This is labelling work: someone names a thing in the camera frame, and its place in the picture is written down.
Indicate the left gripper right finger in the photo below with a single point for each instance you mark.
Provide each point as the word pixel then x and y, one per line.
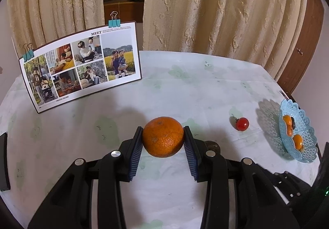
pixel 257 202

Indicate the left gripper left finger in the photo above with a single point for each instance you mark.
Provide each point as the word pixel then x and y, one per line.
pixel 69 202

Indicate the small brown longan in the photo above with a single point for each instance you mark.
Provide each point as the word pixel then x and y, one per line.
pixel 301 148

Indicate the yellow-orange oval fruit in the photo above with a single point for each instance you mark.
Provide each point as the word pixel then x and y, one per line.
pixel 298 141

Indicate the light blue plastic basket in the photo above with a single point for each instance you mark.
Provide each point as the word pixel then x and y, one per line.
pixel 302 127

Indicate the orange mandarin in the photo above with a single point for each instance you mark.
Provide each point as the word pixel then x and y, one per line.
pixel 288 120

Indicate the large orange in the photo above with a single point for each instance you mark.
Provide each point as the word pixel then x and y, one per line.
pixel 163 137

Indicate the dark passion fruit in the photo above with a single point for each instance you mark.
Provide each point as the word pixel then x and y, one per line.
pixel 293 122
pixel 213 146

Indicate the black smartphone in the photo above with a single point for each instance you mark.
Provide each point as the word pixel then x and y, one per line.
pixel 4 176

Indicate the small red cherry tomato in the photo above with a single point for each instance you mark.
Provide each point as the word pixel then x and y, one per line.
pixel 242 124

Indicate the white patterned tablecloth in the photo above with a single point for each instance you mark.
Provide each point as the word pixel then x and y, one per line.
pixel 205 93

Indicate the photo collage board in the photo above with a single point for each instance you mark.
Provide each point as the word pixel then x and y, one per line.
pixel 82 64

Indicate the left teal binder clip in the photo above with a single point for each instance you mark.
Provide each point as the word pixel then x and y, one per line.
pixel 28 52

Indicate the teal binder clip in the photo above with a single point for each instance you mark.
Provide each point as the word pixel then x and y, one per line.
pixel 114 20
pixel 28 52

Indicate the brown wooden door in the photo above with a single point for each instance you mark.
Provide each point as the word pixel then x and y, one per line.
pixel 304 48

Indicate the right teal binder clip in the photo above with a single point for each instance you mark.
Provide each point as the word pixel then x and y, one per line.
pixel 114 20

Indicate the beige curtain right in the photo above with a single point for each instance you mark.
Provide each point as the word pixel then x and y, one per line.
pixel 263 32

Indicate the beige curtain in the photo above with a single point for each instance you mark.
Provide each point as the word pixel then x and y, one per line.
pixel 42 21
pixel 263 32

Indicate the beige curtain left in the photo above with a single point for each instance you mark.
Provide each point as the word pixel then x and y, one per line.
pixel 42 21

